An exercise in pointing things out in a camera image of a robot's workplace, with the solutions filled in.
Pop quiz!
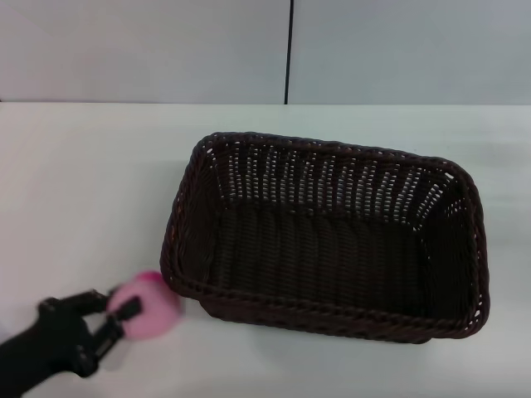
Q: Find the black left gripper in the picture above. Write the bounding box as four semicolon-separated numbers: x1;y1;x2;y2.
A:
36;289;144;379

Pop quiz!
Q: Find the pink peach toy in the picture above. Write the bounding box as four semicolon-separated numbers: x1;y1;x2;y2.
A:
106;269;183;342

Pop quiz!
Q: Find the dark brown woven basket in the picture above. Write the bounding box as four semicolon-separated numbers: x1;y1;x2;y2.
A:
159;131;493;346

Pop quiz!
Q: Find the black vertical wall strip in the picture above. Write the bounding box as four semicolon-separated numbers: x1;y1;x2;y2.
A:
284;0;295;105

